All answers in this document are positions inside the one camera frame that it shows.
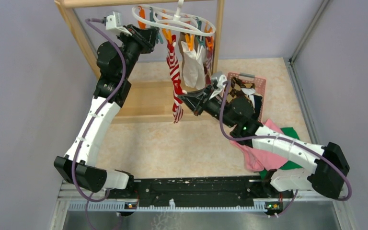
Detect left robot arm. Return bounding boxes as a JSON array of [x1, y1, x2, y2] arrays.
[[54, 24, 159, 198]]

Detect teal clip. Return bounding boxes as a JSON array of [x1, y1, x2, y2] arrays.
[[149, 8, 164, 45]]

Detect white round clip hanger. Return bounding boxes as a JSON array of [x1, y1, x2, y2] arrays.
[[132, 0, 216, 50]]

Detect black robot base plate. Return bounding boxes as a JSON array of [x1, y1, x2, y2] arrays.
[[108, 176, 293, 208]]

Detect pink laundry basket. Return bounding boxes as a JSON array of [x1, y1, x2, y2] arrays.
[[227, 72, 266, 122]]

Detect orange clip holding sock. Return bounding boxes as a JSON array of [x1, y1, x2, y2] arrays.
[[185, 34, 195, 51]]

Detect dark red hanging sock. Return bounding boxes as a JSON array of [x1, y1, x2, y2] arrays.
[[204, 49, 213, 83]]

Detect white hanging sock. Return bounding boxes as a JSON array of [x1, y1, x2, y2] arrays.
[[181, 41, 206, 90]]

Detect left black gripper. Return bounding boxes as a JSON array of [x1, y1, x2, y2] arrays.
[[116, 23, 160, 79]]

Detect pink cloth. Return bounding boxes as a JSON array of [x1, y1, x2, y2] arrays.
[[230, 119, 301, 174]]

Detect green cloth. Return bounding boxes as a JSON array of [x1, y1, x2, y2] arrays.
[[259, 126, 306, 179]]

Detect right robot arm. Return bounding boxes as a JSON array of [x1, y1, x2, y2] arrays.
[[178, 85, 352, 201]]

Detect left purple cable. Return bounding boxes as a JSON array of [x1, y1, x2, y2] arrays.
[[71, 18, 127, 230]]

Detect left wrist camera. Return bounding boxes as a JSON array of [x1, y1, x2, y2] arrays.
[[105, 11, 132, 36]]

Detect wooden drying rack frame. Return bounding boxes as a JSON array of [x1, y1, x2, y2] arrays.
[[54, 0, 226, 125]]

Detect brown argyle socks in basket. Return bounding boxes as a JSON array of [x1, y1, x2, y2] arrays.
[[226, 77, 256, 106]]

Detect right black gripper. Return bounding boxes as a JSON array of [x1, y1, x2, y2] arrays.
[[178, 85, 235, 129]]

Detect red white striped sock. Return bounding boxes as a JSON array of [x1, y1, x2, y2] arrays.
[[166, 42, 183, 95]]

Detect orange clip far left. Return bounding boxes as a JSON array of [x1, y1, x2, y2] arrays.
[[138, 6, 146, 29]]

